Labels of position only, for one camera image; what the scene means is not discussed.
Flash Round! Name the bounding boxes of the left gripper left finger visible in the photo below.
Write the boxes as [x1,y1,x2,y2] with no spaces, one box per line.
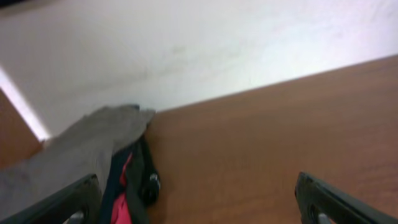
[1,174,102,224]

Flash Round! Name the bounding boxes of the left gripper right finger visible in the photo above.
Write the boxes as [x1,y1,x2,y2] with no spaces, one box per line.
[295,172,397,224]

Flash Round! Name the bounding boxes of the grey shorts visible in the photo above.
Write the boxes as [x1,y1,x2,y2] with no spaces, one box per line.
[1,105,155,220]

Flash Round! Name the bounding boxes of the navy blue garment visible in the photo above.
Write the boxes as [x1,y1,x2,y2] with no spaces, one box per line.
[99,104,141,224]

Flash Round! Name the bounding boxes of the red mesh garment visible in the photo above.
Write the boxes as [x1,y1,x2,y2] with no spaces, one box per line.
[111,153,132,224]

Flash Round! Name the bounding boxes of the black garment with strap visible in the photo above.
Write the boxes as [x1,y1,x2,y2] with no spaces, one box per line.
[124,135,161,224]

